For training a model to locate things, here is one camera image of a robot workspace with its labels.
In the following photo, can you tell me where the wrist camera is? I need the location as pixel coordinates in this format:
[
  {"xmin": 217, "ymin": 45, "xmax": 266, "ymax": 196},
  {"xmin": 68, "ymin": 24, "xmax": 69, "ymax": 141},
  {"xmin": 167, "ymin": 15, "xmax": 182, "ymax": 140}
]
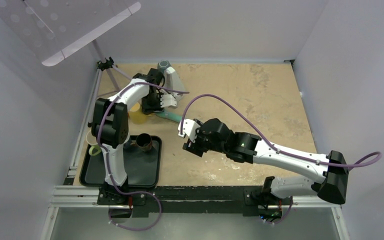
[
  {"xmin": 178, "ymin": 119, "xmax": 201, "ymax": 142},
  {"xmin": 160, "ymin": 94, "xmax": 178, "ymax": 108}
]

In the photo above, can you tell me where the teal toy microphone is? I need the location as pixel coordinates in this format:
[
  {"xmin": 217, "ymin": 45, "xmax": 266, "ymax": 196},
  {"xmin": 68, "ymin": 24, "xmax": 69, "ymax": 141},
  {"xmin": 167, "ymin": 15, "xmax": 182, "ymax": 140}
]
[{"xmin": 155, "ymin": 111, "xmax": 182, "ymax": 123}]

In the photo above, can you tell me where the dark teal cup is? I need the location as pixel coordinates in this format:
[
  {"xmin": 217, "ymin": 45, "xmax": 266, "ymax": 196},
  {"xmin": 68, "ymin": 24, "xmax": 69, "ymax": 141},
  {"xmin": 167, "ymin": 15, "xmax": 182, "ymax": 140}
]
[{"xmin": 157, "ymin": 59, "xmax": 171, "ymax": 73}]

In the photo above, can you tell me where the aluminium frame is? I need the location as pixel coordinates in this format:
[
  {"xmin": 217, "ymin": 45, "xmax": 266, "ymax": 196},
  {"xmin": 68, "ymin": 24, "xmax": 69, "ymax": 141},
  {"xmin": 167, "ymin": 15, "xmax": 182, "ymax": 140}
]
[{"xmin": 40, "ymin": 185, "xmax": 350, "ymax": 240}]

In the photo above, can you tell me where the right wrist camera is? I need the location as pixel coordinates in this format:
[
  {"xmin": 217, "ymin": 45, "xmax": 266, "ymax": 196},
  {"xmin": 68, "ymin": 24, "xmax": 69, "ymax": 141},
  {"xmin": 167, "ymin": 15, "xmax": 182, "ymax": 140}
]
[{"xmin": 178, "ymin": 119, "xmax": 201, "ymax": 142}]

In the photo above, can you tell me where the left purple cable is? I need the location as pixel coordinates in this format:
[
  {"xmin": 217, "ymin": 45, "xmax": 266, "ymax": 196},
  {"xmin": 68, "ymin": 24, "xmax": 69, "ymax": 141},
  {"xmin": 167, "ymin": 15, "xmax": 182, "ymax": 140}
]
[{"xmin": 97, "ymin": 81, "xmax": 190, "ymax": 232}]

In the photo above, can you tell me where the purple cable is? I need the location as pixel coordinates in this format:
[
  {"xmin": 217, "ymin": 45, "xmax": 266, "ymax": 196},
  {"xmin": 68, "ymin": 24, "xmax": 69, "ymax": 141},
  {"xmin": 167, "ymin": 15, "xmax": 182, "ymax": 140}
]
[
  {"xmin": 178, "ymin": 94, "xmax": 383, "ymax": 226},
  {"xmin": 97, "ymin": 81, "xmax": 190, "ymax": 232}
]

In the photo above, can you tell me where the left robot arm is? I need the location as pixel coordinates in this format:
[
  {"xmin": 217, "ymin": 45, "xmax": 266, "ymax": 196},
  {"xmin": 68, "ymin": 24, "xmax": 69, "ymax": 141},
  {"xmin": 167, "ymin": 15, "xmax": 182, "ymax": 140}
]
[{"xmin": 90, "ymin": 68, "xmax": 165, "ymax": 205}]

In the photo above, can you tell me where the green mug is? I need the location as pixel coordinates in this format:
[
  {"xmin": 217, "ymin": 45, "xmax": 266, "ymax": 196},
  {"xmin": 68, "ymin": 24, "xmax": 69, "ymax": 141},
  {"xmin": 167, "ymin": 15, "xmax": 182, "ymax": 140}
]
[{"xmin": 85, "ymin": 129, "xmax": 102, "ymax": 156}]

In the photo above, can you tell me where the perforated light panel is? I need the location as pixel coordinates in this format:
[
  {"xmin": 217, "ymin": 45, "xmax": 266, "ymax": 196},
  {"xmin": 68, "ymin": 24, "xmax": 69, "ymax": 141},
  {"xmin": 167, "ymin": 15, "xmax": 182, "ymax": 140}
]
[{"xmin": 0, "ymin": 0, "xmax": 142, "ymax": 67}]

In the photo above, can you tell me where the black tray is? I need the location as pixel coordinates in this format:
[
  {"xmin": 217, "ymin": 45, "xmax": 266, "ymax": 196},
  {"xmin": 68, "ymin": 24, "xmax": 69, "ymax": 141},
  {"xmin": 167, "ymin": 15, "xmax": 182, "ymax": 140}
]
[{"xmin": 79, "ymin": 135, "xmax": 162, "ymax": 188}]

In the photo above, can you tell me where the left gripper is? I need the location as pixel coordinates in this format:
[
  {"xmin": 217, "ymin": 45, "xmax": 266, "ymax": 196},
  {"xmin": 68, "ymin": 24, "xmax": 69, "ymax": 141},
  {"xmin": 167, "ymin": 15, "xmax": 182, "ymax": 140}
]
[{"xmin": 141, "ymin": 92, "xmax": 164, "ymax": 115}]

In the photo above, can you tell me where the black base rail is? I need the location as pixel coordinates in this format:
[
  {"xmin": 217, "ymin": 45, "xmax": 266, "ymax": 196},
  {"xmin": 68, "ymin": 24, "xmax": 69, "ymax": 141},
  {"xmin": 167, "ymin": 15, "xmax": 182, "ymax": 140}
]
[{"xmin": 97, "ymin": 185, "xmax": 294, "ymax": 220}]

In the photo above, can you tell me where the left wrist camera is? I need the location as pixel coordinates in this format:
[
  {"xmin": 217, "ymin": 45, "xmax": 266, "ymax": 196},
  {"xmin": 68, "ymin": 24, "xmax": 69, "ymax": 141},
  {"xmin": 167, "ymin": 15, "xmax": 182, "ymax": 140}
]
[{"xmin": 160, "ymin": 94, "xmax": 178, "ymax": 108}]

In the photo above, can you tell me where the brown mug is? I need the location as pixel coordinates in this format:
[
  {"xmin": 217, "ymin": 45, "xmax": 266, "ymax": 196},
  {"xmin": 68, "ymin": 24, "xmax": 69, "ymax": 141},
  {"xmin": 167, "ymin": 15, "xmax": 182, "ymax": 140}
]
[{"xmin": 130, "ymin": 133, "xmax": 153, "ymax": 152}]

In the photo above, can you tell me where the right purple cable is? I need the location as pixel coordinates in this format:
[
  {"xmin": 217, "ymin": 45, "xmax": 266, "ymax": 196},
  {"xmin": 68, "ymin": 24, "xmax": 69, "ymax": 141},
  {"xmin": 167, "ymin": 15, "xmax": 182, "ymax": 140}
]
[{"xmin": 178, "ymin": 94, "xmax": 383, "ymax": 226}]

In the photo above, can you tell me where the yellow mug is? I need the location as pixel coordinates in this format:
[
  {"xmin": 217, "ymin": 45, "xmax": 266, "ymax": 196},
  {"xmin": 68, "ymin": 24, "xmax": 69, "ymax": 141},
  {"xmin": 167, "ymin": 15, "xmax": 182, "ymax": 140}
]
[{"xmin": 128, "ymin": 102, "xmax": 148, "ymax": 125}]

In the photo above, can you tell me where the tripod stand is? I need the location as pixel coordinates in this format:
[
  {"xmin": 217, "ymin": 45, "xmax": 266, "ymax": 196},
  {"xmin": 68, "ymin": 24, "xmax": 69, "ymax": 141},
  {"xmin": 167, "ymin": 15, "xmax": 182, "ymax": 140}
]
[{"xmin": 85, "ymin": 40, "xmax": 133, "ymax": 128}]

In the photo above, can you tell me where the white metronome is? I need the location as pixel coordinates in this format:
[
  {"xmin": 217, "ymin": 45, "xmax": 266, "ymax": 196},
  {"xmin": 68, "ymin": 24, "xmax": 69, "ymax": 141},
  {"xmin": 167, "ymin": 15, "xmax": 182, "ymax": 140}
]
[{"xmin": 164, "ymin": 66, "xmax": 186, "ymax": 92}]

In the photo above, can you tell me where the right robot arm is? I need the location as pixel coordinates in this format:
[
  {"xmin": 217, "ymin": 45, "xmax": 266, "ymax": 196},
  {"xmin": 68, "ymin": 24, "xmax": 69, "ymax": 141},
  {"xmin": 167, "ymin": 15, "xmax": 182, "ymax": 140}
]
[{"xmin": 178, "ymin": 118, "xmax": 349, "ymax": 205}]

